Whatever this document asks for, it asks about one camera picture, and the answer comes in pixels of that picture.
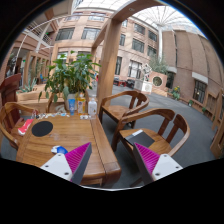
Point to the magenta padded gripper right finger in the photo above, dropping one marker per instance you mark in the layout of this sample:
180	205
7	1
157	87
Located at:
153	166

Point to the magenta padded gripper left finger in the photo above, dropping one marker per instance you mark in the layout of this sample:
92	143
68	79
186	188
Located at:
70	166

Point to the blue and white computer mouse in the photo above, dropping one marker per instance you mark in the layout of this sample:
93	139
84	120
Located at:
59	149

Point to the round black mouse pad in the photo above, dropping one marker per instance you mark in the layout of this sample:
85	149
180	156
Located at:
42	128

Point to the dark notebook on chair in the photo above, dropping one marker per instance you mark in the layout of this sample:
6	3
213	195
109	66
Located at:
141	138

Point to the wooden slatted table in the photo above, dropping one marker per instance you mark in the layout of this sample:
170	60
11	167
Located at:
71	132

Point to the near right wooden chair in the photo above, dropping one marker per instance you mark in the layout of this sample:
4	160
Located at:
160	145

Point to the wooden chair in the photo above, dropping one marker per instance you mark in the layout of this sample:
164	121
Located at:
160	145
11	121
138	102

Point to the orange juice bottle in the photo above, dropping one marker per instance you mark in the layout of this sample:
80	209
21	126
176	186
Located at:
81	103

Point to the red and white packet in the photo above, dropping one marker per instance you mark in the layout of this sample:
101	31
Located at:
22	130

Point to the clear plastic water bottle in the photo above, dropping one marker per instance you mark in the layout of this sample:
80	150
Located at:
92	107

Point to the blue tube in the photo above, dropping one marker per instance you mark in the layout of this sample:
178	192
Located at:
71	106

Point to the far right wooden chair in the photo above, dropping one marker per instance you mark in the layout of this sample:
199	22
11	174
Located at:
138	102

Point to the wooden planter box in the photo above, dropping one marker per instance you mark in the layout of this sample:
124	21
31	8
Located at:
32	95

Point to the left wooden chair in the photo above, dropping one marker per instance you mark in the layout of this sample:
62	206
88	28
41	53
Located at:
11	121

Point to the green potted plant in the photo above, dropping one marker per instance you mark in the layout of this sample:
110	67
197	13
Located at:
69	77

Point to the wooden arch pillar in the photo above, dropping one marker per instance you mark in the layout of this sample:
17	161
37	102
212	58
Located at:
110	37

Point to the white sculpture on pedestal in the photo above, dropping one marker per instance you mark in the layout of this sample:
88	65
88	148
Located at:
143	84

